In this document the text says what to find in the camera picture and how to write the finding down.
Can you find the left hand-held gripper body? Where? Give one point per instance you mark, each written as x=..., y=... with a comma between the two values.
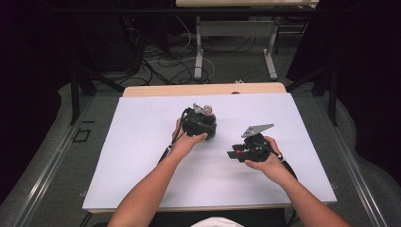
x=198, y=123

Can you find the person's right hand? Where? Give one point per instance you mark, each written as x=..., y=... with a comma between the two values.
x=270, y=162

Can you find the person's left hand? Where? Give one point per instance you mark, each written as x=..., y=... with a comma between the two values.
x=186, y=142

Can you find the red bottle cap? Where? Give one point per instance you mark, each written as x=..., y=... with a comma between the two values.
x=239, y=151

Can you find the white desk with metal legs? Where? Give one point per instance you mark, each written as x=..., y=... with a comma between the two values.
x=236, y=28

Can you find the white table mat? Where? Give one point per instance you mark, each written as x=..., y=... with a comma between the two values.
x=220, y=183

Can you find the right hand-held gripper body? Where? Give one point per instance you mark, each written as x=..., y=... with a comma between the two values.
x=256, y=142

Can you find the black metal stand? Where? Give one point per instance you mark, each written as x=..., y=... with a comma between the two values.
x=327, y=91
x=82, y=88

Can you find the person's white clothing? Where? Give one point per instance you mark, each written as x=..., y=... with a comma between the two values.
x=217, y=222

